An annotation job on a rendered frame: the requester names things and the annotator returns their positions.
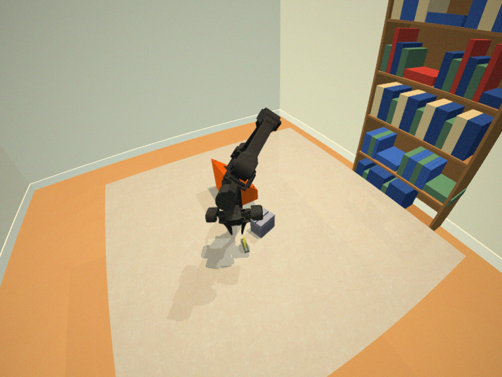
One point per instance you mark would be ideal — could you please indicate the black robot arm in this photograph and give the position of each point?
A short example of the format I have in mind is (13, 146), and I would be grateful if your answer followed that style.
(242, 165)

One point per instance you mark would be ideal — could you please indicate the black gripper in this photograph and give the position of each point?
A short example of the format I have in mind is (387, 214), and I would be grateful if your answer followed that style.
(255, 212)

